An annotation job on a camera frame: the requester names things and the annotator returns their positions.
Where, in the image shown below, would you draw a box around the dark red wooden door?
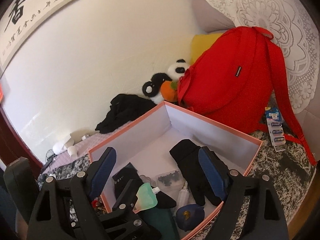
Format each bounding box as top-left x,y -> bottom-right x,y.
0,105 -> 43,173

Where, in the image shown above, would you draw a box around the grey cables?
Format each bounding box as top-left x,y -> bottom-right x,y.
45,149 -> 59,167

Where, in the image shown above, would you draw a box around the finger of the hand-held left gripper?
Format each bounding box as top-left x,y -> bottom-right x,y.
100,210 -> 162,240
112,179 -> 142,213

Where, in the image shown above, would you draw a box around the pink quilted sheet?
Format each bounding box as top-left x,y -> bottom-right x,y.
54,122 -> 133,170

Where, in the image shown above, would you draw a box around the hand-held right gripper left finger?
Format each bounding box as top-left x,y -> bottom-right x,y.
26,147 -> 118,240

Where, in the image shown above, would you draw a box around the white lace cushion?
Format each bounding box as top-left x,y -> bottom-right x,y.
204,0 -> 318,117

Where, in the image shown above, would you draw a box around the yellow pillow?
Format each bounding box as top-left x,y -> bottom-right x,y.
190,32 -> 224,64

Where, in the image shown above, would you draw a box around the clear flower-shaped pill box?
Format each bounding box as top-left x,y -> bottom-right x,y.
139,174 -> 157,187

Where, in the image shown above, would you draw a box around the black glove with green pattern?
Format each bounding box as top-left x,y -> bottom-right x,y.
169,139 -> 229,207

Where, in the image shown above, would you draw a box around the grey pillow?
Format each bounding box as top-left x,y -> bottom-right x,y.
192,0 -> 235,33

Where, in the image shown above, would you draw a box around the black cloth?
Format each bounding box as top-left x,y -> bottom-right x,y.
156,191 -> 177,209

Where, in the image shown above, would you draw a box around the black clothing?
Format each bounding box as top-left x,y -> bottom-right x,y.
95,94 -> 157,134

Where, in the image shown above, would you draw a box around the clear rectangular plastic case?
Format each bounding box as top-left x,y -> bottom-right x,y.
156,170 -> 182,188

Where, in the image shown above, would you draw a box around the red backpack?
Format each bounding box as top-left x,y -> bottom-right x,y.
176,26 -> 318,165

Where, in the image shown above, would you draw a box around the white tissue roll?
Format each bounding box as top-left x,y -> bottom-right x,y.
53,132 -> 75,154

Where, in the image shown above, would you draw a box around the teal object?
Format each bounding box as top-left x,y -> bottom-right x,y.
140,206 -> 180,240

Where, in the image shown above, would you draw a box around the small black device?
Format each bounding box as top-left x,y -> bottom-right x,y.
112,162 -> 139,198

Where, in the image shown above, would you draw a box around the panda plush toy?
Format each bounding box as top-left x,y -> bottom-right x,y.
142,59 -> 192,105

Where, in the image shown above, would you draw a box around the calligraphy wall scroll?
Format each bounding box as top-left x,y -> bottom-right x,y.
0,0 -> 130,68

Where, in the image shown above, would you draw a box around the white plastic bottle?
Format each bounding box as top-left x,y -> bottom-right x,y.
176,181 -> 192,208

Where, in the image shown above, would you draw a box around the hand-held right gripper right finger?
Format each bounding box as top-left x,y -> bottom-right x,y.
198,146 -> 290,240

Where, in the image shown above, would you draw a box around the blue toy figure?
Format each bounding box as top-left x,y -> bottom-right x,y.
175,204 -> 205,232

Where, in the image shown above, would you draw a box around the green and pink pouch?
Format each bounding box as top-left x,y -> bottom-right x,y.
132,183 -> 160,213

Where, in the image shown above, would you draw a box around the blue battery blister pack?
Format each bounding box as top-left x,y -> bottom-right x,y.
265,106 -> 287,152

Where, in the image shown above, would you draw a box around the pink cardboard box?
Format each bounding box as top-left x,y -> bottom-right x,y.
88,101 -> 263,240

